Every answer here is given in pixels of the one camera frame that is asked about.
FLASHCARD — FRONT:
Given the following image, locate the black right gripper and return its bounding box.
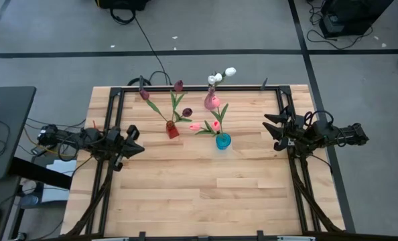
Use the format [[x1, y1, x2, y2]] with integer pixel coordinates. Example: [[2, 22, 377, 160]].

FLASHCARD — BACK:
[[262, 106, 309, 151]]

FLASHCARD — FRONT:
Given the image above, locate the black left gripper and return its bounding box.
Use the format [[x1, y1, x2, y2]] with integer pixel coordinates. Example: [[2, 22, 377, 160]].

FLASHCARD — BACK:
[[100, 124, 145, 172]]

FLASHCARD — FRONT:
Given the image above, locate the dark red artificial tulip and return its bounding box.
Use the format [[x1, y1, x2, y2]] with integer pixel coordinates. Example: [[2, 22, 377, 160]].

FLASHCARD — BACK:
[[170, 79, 186, 123], [172, 106, 194, 124], [139, 88, 170, 124]]

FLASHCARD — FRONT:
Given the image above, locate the pink artificial tulip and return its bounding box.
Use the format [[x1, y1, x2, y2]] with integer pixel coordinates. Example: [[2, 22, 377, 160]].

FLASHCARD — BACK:
[[211, 120, 224, 135], [188, 120, 220, 137], [210, 95, 230, 135]]

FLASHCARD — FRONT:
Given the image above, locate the red glass vase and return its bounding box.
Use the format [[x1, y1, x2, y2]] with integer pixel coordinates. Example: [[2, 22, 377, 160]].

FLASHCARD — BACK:
[[165, 120, 181, 140]]

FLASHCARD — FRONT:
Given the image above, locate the teal glass vase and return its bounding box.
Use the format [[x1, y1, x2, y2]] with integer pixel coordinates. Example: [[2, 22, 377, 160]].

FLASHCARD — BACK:
[[215, 132, 233, 151]]

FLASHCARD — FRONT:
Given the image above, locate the purple glass vase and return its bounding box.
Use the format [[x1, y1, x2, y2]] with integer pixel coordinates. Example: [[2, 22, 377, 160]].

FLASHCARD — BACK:
[[204, 86, 220, 111]]

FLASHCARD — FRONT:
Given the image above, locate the dark grey desk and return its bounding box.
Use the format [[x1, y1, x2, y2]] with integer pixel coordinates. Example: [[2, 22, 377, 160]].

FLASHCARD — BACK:
[[0, 86, 38, 181]]

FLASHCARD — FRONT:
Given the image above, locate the black equipment case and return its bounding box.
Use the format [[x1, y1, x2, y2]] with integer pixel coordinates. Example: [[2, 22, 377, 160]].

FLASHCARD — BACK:
[[318, 0, 395, 38]]

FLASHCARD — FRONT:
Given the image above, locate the black box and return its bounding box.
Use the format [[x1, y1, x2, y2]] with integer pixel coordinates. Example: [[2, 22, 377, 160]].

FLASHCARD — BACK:
[[94, 0, 150, 11]]

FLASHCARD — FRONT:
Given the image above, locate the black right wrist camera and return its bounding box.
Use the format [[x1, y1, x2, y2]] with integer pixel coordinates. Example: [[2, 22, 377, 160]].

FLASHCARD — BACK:
[[287, 115, 306, 135]]

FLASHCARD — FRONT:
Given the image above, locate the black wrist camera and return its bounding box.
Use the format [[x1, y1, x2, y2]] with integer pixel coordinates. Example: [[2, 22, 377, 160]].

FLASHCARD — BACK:
[[287, 115, 306, 135], [105, 127, 122, 144]]

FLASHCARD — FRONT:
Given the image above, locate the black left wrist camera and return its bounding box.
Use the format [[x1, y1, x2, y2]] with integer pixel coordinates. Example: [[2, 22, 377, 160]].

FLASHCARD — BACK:
[[105, 127, 122, 144]]

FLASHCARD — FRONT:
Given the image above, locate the black aluminium rig frame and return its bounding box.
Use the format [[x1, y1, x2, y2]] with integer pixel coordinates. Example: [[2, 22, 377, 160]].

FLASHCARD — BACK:
[[62, 85, 347, 241]]

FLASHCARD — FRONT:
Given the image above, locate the black floor cable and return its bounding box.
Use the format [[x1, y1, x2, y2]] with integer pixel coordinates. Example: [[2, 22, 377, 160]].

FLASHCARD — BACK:
[[109, 7, 173, 86]]

